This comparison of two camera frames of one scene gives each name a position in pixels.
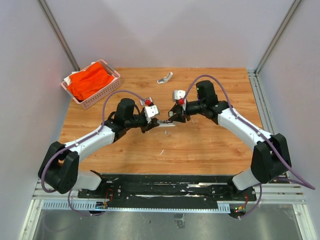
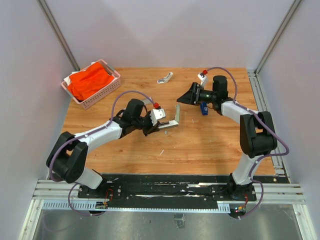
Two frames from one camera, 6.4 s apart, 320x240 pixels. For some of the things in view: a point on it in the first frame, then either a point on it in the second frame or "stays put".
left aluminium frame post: [73, 61] stays put
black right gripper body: [188, 111] to [202, 95]
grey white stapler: [166, 123] stays put
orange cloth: [81, 84] stays put
